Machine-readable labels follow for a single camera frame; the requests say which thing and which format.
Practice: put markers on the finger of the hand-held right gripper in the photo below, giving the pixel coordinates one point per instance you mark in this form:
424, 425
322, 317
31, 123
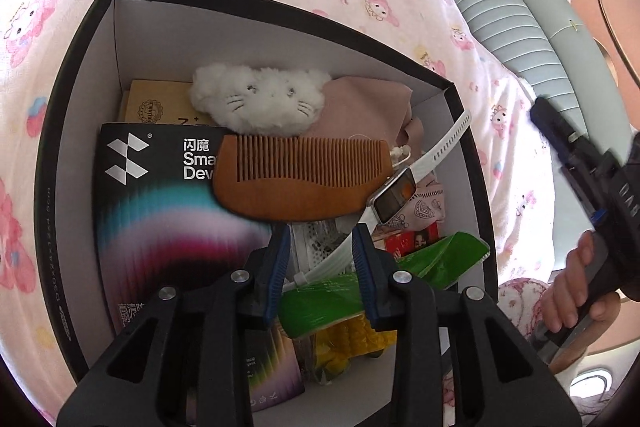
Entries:
570, 147

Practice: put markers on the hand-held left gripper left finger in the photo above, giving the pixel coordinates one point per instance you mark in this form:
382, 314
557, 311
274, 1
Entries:
277, 279

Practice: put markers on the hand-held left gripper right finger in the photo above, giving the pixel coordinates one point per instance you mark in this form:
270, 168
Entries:
363, 279

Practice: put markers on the green corn snack packet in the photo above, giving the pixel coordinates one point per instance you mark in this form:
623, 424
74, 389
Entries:
320, 312

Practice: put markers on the red printed card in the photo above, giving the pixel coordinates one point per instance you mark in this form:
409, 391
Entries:
415, 239

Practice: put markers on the brown wooden comb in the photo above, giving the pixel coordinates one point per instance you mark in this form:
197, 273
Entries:
300, 202

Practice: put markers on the black gradient printed box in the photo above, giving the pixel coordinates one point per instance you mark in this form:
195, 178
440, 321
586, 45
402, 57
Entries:
150, 217

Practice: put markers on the black cardboard box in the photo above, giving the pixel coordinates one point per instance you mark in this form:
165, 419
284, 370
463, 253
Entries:
47, 157

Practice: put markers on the person's right hand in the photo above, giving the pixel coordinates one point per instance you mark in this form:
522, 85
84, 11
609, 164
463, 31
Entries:
570, 277

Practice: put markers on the white smart watch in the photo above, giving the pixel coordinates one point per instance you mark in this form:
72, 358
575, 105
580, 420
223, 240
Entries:
395, 199

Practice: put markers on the purple gradient small box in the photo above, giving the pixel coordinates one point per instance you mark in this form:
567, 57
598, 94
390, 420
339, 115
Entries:
280, 372

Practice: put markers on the grey padded headboard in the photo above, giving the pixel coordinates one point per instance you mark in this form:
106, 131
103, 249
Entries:
500, 7

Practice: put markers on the white shoe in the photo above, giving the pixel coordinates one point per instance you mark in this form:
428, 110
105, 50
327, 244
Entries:
592, 384

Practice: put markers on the pink cloth pouch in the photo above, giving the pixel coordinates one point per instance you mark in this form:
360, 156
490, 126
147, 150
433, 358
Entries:
365, 107

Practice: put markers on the white plush cat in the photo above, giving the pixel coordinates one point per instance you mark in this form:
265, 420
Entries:
260, 99

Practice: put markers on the tan cardboard box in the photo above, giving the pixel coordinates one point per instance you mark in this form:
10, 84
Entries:
155, 102

